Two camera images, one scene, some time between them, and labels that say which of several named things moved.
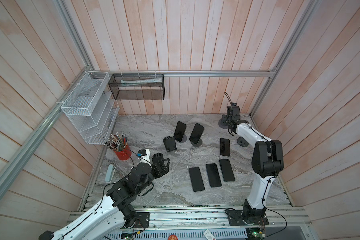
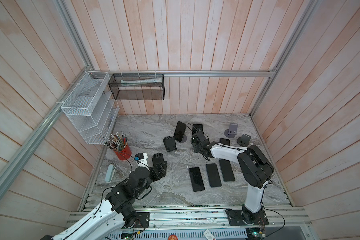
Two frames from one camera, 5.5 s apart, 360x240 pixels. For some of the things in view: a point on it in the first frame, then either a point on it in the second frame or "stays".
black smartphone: x=196 y=133 stays
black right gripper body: x=227 y=121 → x=196 y=148
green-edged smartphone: x=226 y=170 stays
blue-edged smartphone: x=213 y=174 stays
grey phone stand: x=222 y=123 → x=226 y=133
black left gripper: x=165 y=170 stays
